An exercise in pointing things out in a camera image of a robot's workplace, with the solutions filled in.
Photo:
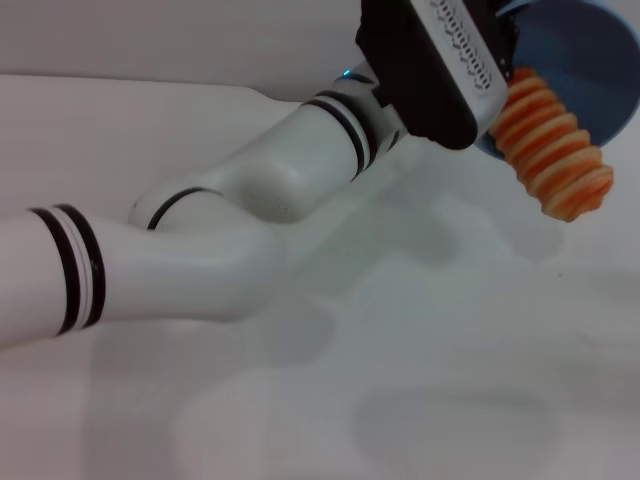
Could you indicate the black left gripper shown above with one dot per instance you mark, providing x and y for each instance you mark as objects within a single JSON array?
[{"x": 505, "y": 35}]

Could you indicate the blue bowl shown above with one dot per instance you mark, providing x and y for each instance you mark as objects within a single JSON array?
[{"x": 575, "y": 70}]

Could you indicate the golden brown bread loaf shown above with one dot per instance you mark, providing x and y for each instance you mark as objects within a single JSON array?
[{"x": 555, "y": 150}]

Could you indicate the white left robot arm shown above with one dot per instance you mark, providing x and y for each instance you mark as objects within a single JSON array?
[{"x": 225, "y": 240}]

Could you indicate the black white wrist camera box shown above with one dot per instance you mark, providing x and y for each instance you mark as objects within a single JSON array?
[{"x": 430, "y": 75}]

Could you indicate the silver camera mounting bracket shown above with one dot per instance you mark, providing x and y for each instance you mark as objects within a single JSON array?
[{"x": 385, "y": 115}]

